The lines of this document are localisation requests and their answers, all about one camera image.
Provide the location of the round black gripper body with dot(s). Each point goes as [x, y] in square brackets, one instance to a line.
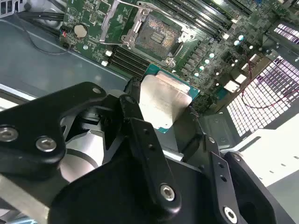
[116, 198]

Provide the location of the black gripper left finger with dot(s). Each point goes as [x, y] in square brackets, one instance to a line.
[35, 126]

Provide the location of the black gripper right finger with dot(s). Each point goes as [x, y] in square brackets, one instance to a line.
[222, 193]

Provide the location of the silver topped CPU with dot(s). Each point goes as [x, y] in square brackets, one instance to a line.
[161, 100]

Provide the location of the metal socket cover frame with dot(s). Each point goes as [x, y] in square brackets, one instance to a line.
[109, 22]

